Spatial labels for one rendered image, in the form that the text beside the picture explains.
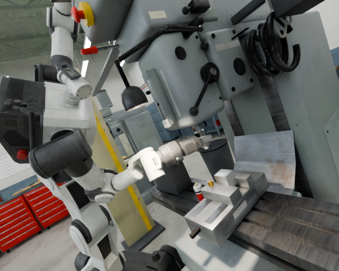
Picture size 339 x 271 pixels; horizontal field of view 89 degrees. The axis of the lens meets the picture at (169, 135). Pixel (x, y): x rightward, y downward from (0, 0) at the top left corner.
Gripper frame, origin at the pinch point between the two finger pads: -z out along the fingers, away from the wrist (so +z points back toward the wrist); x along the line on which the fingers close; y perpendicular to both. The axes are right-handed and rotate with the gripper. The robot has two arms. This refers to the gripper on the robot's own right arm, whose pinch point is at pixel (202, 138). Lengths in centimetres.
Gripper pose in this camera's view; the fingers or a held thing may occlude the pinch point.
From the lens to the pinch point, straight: 72.4
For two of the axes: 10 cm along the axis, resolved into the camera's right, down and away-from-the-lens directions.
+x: -2.1, -0.5, 9.8
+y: 3.9, 9.1, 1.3
